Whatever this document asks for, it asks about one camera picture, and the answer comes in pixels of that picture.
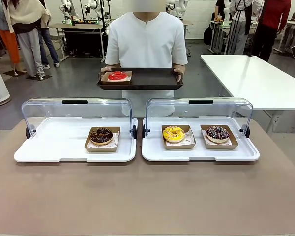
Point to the person's left hand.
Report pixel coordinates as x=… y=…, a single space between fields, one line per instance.
x=182 y=71

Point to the person's right hand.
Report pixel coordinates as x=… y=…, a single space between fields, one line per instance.
x=105 y=70

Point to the red glazed donut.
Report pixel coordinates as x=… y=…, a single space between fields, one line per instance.
x=113 y=76

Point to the brown cardboard donut box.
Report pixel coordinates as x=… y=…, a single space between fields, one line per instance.
x=115 y=82
x=220 y=147
x=178 y=146
x=102 y=148

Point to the white printed paper liner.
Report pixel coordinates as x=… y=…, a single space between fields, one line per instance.
x=189 y=137
x=129 y=78
x=115 y=137
x=229 y=143

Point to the dark brown serving tray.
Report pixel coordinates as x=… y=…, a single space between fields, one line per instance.
x=152 y=78

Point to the dark donut with coloured sprinkles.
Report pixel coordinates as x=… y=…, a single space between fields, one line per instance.
x=211 y=135

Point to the person's right forearm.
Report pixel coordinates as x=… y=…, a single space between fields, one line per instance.
x=111 y=66

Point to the person's left forearm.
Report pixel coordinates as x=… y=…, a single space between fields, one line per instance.
x=180 y=64

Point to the person in white shirt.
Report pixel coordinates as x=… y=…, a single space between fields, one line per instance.
x=145 y=44

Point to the person in black jacket jeans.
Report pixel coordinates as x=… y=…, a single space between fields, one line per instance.
x=49 y=44

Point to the yellow sprinkled donut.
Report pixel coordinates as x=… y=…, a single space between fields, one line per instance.
x=168 y=135

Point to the chocolate nut donut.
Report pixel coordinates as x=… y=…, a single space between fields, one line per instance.
x=94 y=137

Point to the person in dark apron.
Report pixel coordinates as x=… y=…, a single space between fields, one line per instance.
x=238 y=27

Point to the person in cream sweater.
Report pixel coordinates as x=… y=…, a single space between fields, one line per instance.
x=29 y=41

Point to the person in red sweater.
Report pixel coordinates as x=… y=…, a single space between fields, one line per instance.
x=270 y=27

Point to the person in orange trousers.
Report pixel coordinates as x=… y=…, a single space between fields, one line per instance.
x=9 y=46

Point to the black bag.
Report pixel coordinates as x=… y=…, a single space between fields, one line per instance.
x=207 y=34

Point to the clear display lid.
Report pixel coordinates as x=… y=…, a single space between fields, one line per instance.
x=51 y=109
x=211 y=110

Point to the white background workbench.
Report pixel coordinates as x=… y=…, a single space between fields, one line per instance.
x=220 y=24

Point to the black lid hinge knob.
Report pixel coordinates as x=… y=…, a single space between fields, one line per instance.
x=144 y=130
x=135 y=131
x=247 y=132
x=28 y=132

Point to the large white table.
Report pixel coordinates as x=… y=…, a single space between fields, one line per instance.
x=255 y=78

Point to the white display tray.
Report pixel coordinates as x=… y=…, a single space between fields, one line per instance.
x=59 y=137
x=199 y=155

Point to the white table leg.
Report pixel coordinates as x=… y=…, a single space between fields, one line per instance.
x=275 y=120

